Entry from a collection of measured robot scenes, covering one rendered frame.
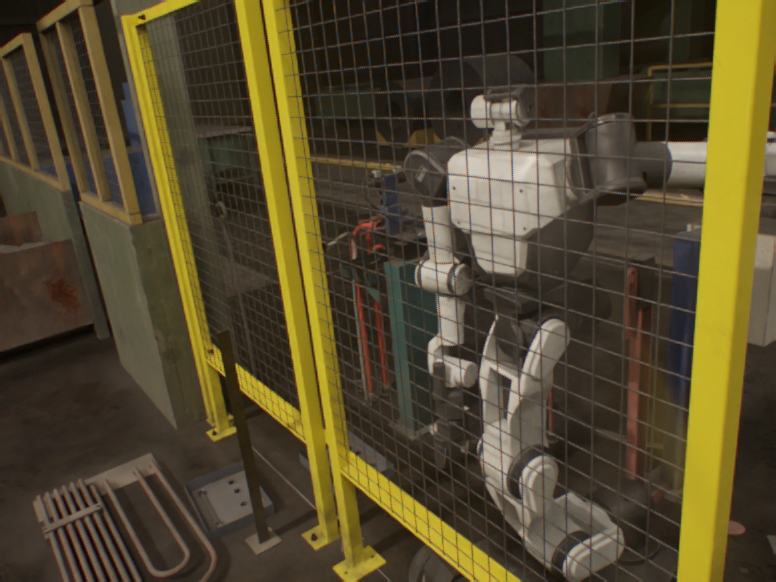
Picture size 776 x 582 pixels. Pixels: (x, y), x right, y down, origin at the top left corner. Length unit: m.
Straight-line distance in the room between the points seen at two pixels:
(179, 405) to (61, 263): 1.71
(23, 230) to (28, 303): 1.54
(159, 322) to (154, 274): 0.23
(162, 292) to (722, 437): 2.47
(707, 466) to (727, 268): 0.30
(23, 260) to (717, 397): 4.13
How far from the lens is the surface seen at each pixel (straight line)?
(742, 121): 0.87
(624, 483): 2.04
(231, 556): 2.46
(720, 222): 0.90
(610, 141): 1.26
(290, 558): 2.39
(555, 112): 9.52
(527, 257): 1.34
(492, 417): 1.61
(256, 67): 1.83
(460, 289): 1.53
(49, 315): 4.66
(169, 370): 3.14
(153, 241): 2.97
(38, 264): 4.57
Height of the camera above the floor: 1.57
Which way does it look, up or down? 19 degrees down
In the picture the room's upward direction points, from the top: 6 degrees counter-clockwise
